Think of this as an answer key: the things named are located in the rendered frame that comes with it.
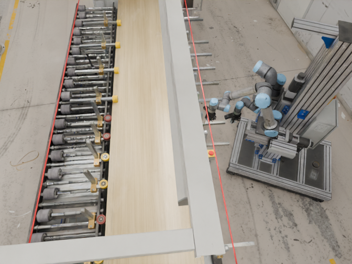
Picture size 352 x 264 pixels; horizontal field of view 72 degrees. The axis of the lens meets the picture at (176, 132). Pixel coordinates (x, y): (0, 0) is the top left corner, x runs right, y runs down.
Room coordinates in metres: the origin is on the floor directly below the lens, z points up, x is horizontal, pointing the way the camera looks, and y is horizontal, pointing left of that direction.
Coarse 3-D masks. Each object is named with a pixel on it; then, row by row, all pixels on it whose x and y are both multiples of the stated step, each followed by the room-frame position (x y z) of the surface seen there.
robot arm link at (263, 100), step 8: (264, 88) 1.35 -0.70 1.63; (256, 96) 1.30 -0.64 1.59; (264, 96) 1.26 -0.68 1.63; (256, 104) 1.25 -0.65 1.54; (264, 104) 1.23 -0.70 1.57; (264, 112) 1.25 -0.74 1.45; (272, 112) 1.26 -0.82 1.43; (272, 120) 1.23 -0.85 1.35; (272, 128) 1.19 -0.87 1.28; (272, 136) 1.17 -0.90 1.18
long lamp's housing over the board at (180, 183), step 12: (168, 36) 0.95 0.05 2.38; (168, 48) 0.87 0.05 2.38; (168, 60) 0.80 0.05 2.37; (168, 72) 0.74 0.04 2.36; (168, 84) 0.68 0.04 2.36; (168, 96) 0.62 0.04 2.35; (180, 144) 0.39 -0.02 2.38; (180, 156) 0.35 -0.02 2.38; (180, 168) 0.31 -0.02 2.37; (180, 180) 0.27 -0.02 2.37; (180, 192) 0.23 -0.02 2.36; (180, 204) 0.21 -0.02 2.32
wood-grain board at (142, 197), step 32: (128, 0) 3.75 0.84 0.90; (128, 32) 2.95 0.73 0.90; (160, 32) 2.98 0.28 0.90; (128, 64) 2.32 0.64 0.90; (160, 64) 2.35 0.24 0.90; (128, 96) 1.80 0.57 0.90; (160, 96) 1.82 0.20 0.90; (128, 128) 1.36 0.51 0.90; (160, 128) 1.38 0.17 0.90; (128, 160) 0.99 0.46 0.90; (160, 160) 1.01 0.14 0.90; (128, 192) 0.67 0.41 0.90; (160, 192) 0.68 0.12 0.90; (128, 224) 0.39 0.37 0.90; (160, 224) 0.40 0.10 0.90; (160, 256) 0.16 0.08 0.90; (192, 256) 0.17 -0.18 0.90
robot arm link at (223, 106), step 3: (225, 99) 1.46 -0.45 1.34; (219, 102) 1.42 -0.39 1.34; (222, 102) 1.43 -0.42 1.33; (225, 102) 1.42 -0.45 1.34; (228, 102) 1.43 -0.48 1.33; (219, 105) 1.39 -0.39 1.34; (222, 105) 1.38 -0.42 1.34; (225, 105) 1.38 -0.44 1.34; (228, 105) 1.39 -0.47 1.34; (219, 108) 1.37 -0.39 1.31; (222, 108) 1.36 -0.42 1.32; (225, 108) 1.36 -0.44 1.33; (228, 108) 1.36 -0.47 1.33; (225, 111) 1.35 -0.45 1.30; (228, 111) 1.35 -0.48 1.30
